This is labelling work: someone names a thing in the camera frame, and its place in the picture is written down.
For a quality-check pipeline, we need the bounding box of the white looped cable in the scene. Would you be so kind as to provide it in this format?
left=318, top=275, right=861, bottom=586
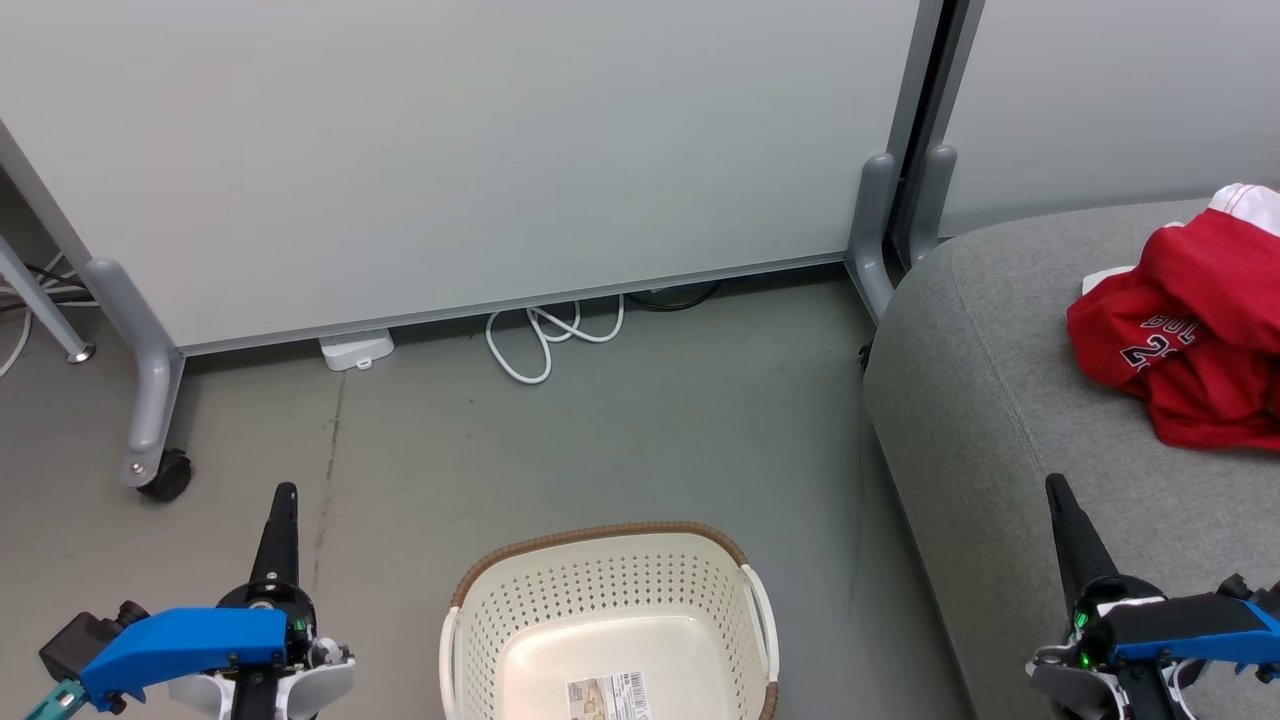
left=484, top=293, right=627, bottom=387

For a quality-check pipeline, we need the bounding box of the black floor cable bundle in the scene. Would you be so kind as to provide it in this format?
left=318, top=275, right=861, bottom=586
left=22, top=264, right=101, bottom=307

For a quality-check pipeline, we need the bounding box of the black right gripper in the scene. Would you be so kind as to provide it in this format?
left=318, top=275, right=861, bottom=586
left=1044, top=473, right=1169, bottom=673

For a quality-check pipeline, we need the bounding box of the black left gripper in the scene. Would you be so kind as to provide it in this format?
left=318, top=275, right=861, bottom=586
left=215, top=482, right=321, bottom=663

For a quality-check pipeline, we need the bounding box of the narrow white partition panel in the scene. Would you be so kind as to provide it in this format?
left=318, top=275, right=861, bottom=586
left=925, top=0, right=1280, bottom=241

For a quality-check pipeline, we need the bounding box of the black coiled floor cable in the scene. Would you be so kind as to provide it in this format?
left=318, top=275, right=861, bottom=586
left=628, top=281, right=723, bottom=314

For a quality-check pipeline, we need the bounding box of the black caster wheel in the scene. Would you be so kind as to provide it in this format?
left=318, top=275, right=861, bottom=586
left=135, top=449, right=194, bottom=504

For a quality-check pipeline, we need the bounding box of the red basketball jersey with lettering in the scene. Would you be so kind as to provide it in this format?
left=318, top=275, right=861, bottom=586
left=1065, top=262, right=1280, bottom=453

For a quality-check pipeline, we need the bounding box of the grey fabric sofa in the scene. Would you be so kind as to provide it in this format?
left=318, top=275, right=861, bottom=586
left=862, top=197, right=1280, bottom=720

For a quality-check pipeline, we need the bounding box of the grey metal table leg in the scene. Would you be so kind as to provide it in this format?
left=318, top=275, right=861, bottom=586
left=0, top=233, right=97, bottom=364

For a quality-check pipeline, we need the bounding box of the paper label sticker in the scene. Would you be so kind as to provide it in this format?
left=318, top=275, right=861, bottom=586
left=566, top=671, right=652, bottom=720

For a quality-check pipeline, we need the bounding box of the cream perforated laundry basket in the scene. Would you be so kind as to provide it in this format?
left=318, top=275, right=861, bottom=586
left=438, top=520, right=782, bottom=720

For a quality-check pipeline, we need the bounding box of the teal left cable connector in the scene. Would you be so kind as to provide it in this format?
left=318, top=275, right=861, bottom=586
left=22, top=677, right=90, bottom=720

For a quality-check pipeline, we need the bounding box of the white power adapter box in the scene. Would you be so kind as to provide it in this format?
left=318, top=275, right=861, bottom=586
left=318, top=328, right=397, bottom=373

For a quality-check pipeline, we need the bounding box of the white floor cable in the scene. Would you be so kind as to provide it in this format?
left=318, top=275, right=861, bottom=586
left=0, top=255, right=63, bottom=381

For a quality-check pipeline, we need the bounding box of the grey partition foot with caster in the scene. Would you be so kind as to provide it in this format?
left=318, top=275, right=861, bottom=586
left=84, top=257, right=187, bottom=489

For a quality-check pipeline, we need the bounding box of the large white partition panel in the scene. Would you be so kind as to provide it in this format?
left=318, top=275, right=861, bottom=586
left=0, top=0, right=949, bottom=358

